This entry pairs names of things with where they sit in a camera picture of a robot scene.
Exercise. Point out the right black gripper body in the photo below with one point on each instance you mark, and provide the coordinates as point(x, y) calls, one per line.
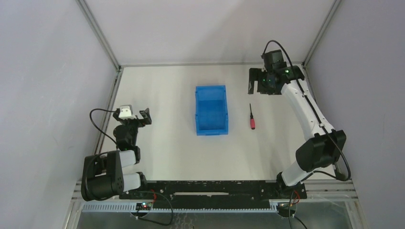
point(259, 81)

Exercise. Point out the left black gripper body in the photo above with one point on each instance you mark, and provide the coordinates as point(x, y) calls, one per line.
point(137, 119)

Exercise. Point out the red-handled black screwdriver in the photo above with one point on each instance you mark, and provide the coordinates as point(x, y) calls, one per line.
point(252, 121)

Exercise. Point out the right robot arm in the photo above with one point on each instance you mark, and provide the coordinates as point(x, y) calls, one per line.
point(323, 143)

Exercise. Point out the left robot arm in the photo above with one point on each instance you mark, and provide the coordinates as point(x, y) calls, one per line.
point(103, 175)

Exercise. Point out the blue plastic storage bin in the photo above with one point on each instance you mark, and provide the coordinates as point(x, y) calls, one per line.
point(211, 113)

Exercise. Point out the left controller circuit board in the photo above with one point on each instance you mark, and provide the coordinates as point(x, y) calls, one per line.
point(144, 206)

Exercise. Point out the controller circuit board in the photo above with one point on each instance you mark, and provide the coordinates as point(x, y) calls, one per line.
point(285, 210)
point(144, 206)

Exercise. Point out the right controller circuit board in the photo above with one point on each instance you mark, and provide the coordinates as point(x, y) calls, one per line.
point(285, 210)

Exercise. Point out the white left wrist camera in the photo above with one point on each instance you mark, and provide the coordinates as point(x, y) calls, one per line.
point(126, 112)

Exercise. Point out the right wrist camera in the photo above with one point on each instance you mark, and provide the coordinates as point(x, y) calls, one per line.
point(273, 60)

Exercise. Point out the aluminium frame right post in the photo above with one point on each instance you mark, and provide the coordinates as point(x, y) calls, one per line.
point(324, 26)

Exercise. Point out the aluminium frame post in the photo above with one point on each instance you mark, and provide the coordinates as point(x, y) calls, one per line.
point(324, 26)
point(95, 27)

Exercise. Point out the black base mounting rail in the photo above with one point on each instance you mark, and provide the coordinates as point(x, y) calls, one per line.
point(216, 195)

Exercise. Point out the aluminium frame left post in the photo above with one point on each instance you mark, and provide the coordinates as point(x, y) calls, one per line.
point(95, 27)

